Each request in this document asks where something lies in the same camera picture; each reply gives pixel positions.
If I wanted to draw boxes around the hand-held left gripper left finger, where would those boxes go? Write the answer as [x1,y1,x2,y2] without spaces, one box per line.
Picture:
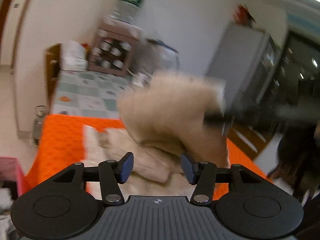
[54,152,134,204]

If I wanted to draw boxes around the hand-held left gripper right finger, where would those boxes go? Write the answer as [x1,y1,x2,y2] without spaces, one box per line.
[181,154,262,204]

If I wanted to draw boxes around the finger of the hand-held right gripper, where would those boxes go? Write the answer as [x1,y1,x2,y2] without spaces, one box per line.
[204,111,227,127]

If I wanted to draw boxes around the white quilted jacket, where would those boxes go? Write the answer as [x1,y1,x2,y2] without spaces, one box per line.
[82,71,230,198]

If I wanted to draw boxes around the person's right hand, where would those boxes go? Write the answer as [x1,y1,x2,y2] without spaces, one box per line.
[269,127,320,198]

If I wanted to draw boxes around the grey refrigerator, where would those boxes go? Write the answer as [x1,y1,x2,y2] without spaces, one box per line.
[205,25,288,120]

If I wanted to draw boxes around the orange patterned mat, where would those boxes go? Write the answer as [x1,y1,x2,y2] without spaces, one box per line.
[24,114,273,200]

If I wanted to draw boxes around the clear plastic bag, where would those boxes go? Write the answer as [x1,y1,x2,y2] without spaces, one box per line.
[140,37,181,80]

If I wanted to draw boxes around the checkered leaf-print tablecloth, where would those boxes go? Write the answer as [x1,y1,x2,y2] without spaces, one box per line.
[51,70,140,120]

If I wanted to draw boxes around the grey gas cylinder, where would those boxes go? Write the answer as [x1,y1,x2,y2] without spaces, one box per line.
[32,105,47,146]

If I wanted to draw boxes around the red ornament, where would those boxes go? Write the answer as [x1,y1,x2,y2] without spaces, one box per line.
[234,4,258,27]

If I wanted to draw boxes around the pink water dispenser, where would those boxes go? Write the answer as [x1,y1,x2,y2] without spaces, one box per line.
[87,21,143,77]

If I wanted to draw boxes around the pink basket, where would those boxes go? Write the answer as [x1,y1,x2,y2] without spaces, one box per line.
[0,156,25,198]

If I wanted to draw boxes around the white tissue pack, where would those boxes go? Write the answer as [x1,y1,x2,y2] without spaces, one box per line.
[61,41,88,71]

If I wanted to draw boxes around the clear water bottle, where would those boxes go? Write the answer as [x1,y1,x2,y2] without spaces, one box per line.
[110,0,148,28]

